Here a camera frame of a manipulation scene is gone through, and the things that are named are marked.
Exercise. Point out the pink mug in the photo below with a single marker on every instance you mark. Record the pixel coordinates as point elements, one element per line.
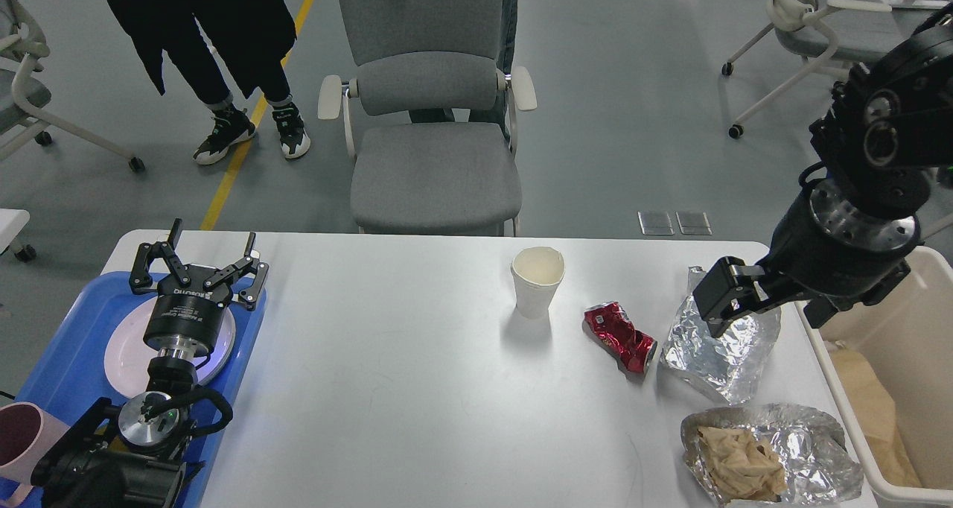
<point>27,434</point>

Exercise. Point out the floor outlet plate left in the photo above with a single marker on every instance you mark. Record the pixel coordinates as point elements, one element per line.
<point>656,223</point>

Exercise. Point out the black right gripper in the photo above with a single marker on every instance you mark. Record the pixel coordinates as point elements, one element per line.
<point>824,246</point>

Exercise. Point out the foil with brown napkin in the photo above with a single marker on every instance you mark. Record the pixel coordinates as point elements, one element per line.
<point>776,455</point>

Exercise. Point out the white chair background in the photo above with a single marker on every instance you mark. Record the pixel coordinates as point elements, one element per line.
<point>827,35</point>
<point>24,98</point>

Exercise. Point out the floor outlet plate right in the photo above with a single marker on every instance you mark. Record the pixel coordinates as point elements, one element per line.
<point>694,223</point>

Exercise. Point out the person in black clothes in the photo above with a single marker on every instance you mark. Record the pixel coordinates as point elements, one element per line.
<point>204,38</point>

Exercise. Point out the white chair left background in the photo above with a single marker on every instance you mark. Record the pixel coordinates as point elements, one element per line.
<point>24,98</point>

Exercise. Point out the grey office chair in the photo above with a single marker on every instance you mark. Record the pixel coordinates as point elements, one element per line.
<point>428,178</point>

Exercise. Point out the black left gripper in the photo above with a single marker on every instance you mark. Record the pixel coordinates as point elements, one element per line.
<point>186,314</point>

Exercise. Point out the white chair right background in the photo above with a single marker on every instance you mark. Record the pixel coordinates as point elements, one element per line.
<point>827,35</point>

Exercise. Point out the aluminium foil sheet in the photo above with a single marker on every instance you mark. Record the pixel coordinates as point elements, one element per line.
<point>726,368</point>

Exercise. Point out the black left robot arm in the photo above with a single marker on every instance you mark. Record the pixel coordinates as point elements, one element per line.
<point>142,452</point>

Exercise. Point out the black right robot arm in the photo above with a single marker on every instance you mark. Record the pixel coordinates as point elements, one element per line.
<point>887,125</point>

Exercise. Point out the beige plastic bin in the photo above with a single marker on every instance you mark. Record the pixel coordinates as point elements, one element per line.
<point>907,340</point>

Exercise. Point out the floor outlet plate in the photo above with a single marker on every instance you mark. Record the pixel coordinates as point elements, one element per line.
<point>656,223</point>
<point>694,223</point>

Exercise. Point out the pink plate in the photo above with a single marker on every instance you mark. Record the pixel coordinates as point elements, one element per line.
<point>127,356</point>

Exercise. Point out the brown paper bag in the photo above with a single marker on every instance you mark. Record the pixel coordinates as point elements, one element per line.
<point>875,410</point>

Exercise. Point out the crushed red can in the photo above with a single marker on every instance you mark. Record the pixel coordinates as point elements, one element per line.
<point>611,324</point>

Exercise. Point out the white paper cup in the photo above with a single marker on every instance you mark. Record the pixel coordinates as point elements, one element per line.
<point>537,272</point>

